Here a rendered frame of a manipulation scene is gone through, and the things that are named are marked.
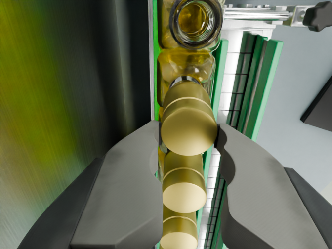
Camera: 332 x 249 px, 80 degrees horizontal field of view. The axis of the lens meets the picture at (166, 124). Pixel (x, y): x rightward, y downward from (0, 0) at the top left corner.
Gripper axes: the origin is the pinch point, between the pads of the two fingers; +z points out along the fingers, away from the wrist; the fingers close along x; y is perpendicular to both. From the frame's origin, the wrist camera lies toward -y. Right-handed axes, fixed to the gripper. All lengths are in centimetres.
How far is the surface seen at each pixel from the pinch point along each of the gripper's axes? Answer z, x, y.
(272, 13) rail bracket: 19.5, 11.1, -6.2
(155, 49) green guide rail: 19.0, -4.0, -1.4
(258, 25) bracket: 27.0, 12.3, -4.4
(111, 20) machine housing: 36.0, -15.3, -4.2
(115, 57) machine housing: 36.0, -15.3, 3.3
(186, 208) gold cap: -0.7, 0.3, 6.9
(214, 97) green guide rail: 19.0, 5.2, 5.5
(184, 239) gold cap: -0.8, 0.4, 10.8
